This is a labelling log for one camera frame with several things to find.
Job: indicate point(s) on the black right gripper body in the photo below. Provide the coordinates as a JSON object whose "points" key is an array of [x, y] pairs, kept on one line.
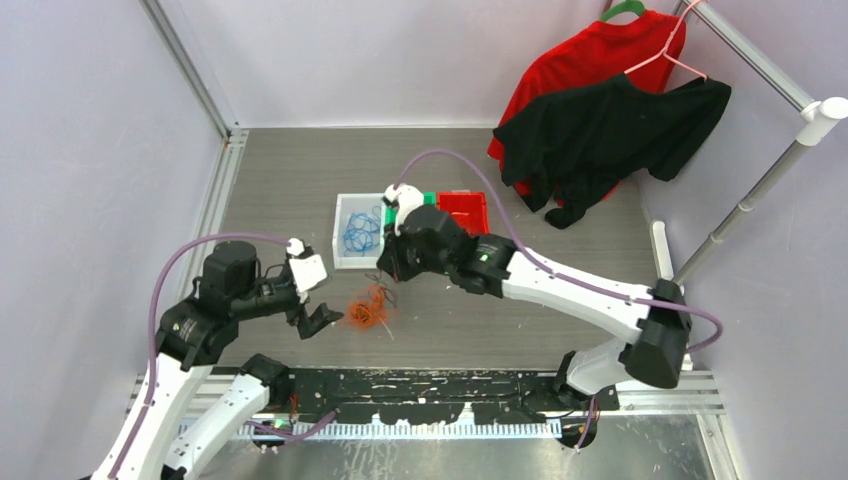
{"points": [[407, 262]]}

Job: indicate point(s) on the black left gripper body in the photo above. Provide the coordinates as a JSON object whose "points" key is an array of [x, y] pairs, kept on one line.
{"points": [[299, 315]]}

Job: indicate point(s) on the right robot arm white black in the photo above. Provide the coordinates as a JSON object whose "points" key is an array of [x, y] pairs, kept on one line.
{"points": [[649, 325]]}

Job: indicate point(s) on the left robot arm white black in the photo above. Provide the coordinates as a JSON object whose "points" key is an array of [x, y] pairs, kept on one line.
{"points": [[187, 341]]}

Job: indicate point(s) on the green plastic bin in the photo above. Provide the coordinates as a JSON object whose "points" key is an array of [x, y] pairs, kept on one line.
{"points": [[390, 213]]}

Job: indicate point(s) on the red plastic bin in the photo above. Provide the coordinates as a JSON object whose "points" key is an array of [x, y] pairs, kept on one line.
{"points": [[468, 209]]}

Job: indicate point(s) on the white plastic bin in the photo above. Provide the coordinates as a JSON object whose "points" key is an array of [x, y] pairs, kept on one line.
{"points": [[357, 240]]}

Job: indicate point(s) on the black t-shirt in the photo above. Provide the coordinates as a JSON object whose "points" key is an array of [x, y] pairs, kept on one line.
{"points": [[574, 146]]}

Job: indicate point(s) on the red t-shirt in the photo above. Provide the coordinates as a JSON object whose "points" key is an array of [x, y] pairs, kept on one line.
{"points": [[597, 53]]}

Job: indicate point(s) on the pink hanger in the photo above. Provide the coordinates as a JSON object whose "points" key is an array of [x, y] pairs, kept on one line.
{"points": [[663, 53]]}

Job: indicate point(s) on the green hanger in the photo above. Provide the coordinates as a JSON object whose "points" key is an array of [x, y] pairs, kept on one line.
{"points": [[614, 9]]}

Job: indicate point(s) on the metal clothes rack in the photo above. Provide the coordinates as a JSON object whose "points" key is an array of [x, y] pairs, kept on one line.
{"points": [[757, 221]]}

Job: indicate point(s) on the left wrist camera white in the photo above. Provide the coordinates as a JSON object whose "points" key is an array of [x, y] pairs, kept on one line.
{"points": [[308, 269]]}

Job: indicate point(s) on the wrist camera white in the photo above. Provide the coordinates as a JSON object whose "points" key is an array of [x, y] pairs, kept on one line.
{"points": [[308, 269], [404, 199]]}

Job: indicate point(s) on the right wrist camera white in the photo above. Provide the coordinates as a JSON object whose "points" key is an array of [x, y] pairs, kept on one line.
{"points": [[404, 199]]}

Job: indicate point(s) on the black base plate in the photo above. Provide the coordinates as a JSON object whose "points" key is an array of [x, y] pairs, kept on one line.
{"points": [[422, 396]]}

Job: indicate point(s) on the white perforated cable duct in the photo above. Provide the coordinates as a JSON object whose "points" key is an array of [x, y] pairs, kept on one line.
{"points": [[459, 430]]}

